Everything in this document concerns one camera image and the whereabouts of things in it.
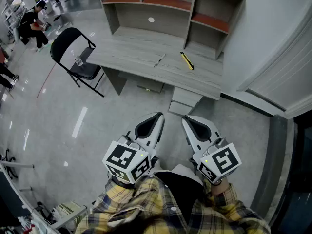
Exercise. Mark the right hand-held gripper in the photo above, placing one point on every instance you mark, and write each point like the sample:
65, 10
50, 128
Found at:
224, 160

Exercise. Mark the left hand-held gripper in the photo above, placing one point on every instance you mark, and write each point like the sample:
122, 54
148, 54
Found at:
122, 155

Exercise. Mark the silver pen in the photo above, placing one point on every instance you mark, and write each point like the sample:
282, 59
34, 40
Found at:
159, 60

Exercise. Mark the yellow utility knife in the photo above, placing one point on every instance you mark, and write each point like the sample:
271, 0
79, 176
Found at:
187, 60

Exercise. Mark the person's right forearm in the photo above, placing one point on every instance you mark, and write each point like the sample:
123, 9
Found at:
224, 211

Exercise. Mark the grey desk drawer unit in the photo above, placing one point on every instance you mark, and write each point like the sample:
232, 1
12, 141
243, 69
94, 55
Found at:
182, 101

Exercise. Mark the person's legs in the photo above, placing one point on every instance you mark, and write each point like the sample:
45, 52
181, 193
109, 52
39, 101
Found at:
178, 169

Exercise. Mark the grey keyboard tray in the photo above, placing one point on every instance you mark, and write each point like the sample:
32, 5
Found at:
146, 82

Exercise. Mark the black wristband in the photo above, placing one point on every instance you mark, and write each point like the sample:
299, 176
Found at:
215, 183

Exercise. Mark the person's torso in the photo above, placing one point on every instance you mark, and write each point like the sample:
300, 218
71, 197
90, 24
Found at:
180, 194

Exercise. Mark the clear plastic water bottle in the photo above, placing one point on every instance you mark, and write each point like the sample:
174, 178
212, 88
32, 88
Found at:
78, 61

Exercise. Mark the grey framed glass door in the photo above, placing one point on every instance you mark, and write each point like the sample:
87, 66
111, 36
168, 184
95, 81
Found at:
292, 174

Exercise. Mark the white panelled door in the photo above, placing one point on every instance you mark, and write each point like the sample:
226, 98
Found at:
280, 69

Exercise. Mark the grey wooden shelf hutch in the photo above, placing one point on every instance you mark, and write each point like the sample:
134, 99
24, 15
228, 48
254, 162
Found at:
170, 25

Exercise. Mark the black folding chair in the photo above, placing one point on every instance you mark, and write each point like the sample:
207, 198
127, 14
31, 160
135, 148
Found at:
63, 43

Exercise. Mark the black office chair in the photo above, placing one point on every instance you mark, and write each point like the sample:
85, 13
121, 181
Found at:
8, 163

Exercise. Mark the white metal table frame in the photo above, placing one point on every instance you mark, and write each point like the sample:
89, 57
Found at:
17, 165

